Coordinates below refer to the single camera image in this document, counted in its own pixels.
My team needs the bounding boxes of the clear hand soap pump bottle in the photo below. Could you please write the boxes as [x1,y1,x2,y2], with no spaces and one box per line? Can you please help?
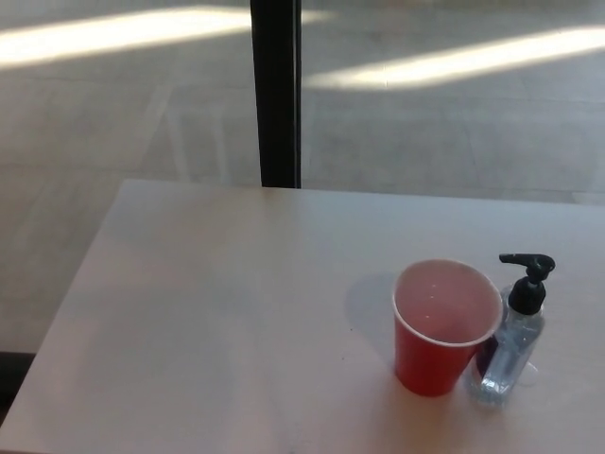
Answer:
[467,253,557,409]

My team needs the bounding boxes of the red plastic cup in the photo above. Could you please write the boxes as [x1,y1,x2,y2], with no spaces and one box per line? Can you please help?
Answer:
[391,257,504,397]

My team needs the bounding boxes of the black window frame post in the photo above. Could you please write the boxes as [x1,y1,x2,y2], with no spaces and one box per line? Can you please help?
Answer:
[250,0,303,189]

